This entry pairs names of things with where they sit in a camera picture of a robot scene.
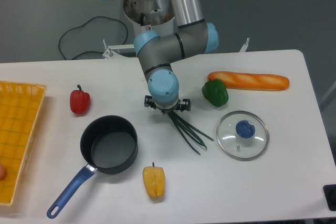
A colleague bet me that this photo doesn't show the white metal base bracket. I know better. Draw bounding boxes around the white metal base bracket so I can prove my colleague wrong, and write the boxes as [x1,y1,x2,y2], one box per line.
[101,37,251,59]

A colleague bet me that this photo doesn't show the glass pot lid blue knob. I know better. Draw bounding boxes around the glass pot lid blue knob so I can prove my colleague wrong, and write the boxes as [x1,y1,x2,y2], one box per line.
[216,110,270,162]

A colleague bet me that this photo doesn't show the brown egg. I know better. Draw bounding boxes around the brown egg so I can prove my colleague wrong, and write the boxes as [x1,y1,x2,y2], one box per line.
[0,163,6,180]

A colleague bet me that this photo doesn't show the red bell pepper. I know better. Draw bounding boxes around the red bell pepper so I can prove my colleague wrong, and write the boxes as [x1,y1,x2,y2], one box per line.
[69,84,90,115]

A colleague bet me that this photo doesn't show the green bell pepper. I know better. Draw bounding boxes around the green bell pepper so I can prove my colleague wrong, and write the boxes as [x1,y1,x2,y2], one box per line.
[202,79,229,108]

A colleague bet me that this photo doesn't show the black device at edge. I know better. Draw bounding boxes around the black device at edge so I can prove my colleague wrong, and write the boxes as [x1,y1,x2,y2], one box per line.
[323,184,336,211]

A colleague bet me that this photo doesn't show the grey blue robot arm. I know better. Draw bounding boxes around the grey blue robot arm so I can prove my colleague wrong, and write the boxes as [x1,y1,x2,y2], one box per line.
[133,0,219,114]

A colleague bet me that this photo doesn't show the black saucepan blue handle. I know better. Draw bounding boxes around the black saucepan blue handle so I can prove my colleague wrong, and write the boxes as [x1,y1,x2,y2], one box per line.
[46,115,139,219]

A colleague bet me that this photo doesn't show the green onion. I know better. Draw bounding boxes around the green onion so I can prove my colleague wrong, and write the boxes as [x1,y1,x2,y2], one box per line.
[168,112,214,155]

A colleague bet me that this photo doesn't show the black cable on floor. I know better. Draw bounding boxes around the black cable on floor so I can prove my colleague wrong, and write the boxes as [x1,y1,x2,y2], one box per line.
[58,15,129,60]

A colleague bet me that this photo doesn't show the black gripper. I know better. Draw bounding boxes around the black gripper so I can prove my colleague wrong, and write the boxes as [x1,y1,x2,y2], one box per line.
[144,95,191,114]

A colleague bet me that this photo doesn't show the yellow bell pepper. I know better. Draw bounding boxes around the yellow bell pepper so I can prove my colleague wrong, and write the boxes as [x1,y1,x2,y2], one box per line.
[142,162,165,200]

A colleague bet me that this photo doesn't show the yellow woven basket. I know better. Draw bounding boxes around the yellow woven basket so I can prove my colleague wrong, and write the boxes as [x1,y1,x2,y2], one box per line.
[1,81,47,206]

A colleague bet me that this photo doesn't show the orange baguette bread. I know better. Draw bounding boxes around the orange baguette bread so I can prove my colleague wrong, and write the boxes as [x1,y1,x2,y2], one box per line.
[207,71,290,91]

